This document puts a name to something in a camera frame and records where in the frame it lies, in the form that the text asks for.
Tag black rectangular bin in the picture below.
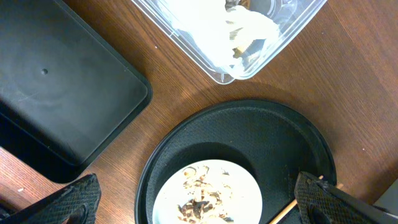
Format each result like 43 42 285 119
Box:
1 0 152 184

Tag waste in clear bin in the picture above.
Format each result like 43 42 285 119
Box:
225 0 280 58

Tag round black tray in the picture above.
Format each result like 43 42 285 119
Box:
134 100 336 223

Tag grey plate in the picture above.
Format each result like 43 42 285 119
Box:
150 159 262 224

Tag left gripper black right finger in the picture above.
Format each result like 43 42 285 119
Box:
294 172 397 224

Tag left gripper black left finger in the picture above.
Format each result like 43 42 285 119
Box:
1 174 101 224

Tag clear plastic waste bin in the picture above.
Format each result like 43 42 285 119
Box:
133 0 326 84

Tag food scraps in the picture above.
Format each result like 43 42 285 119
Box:
177 166 234 224

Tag grey dishwasher rack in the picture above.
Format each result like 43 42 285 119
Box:
373 180 398 218

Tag white napkin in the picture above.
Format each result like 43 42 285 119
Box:
164 0 238 67

